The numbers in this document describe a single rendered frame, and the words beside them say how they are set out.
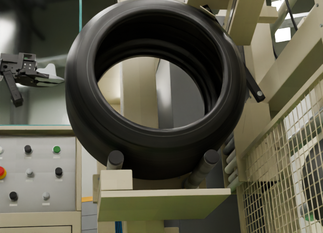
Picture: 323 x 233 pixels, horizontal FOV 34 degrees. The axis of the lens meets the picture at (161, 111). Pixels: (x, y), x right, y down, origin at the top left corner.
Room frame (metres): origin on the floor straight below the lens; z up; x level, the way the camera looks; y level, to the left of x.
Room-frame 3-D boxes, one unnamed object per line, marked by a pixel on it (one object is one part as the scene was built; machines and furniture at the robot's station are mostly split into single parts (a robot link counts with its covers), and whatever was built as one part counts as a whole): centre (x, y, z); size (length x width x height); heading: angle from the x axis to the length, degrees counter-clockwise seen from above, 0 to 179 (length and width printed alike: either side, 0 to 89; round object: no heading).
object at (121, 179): (1.62, 0.16, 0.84); 0.36 x 0.09 x 0.06; 9
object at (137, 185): (1.82, 0.05, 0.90); 0.40 x 0.03 x 0.10; 99
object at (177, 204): (1.64, 0.03, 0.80); 0.37 x 0.36 x 0.02; 99
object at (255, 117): (1.92, -0.31, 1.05); 0.20 x 0.15 x 0.30; 9
